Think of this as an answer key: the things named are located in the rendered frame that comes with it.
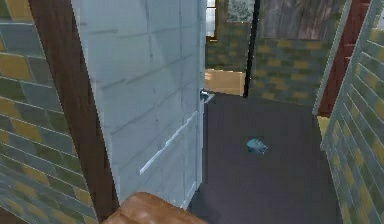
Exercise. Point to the window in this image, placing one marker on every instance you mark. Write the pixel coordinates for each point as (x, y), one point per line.
(210, 18)

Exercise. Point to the grey framed wall picture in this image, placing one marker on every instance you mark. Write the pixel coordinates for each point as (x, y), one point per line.
(240, 10)

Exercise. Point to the brown wooden furniture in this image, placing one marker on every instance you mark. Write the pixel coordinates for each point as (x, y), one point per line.
(150, 210)

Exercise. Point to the red brown room door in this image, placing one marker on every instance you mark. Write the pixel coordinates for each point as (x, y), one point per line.
(343, 56)

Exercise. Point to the small blue object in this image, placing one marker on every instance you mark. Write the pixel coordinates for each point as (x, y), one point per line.
(256, 146)

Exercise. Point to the white room door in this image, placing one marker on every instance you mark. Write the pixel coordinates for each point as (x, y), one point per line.
(146, 93)

